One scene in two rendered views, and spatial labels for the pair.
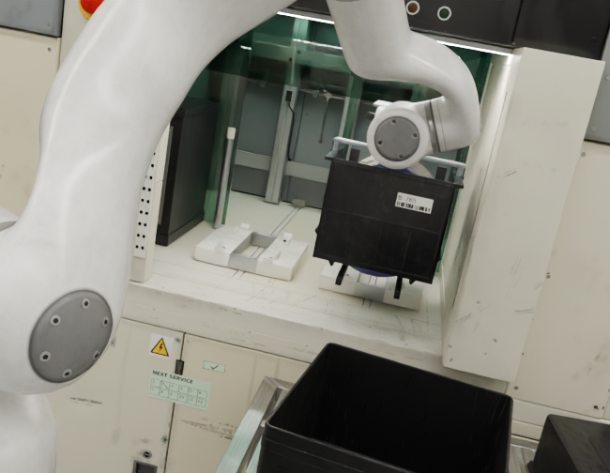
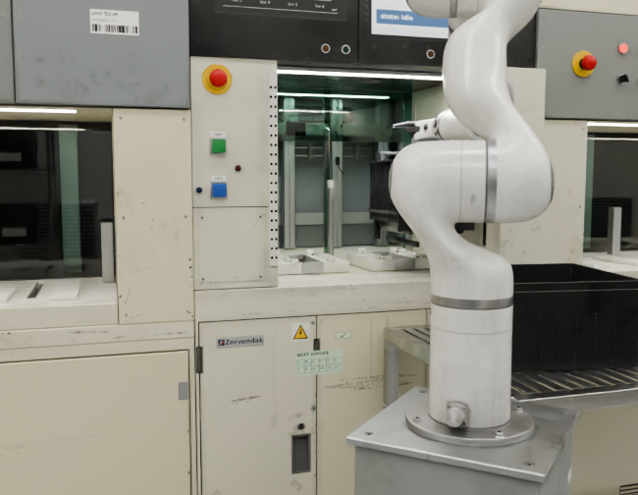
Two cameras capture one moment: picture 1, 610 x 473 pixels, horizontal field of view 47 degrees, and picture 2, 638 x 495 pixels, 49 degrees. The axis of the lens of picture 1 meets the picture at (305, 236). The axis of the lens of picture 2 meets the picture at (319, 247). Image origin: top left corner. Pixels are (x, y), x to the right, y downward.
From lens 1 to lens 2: 0.95 m
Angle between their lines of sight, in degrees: 25
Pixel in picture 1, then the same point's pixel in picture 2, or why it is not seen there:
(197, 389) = (333, 357)
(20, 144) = (166, 198)
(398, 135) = not seen: hidden behind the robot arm
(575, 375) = not seen: hidden behind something
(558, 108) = (528, 99)
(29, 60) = (168, 131)
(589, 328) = (563, 234)
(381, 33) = not seen: hidden behind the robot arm
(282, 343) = (387, 301)
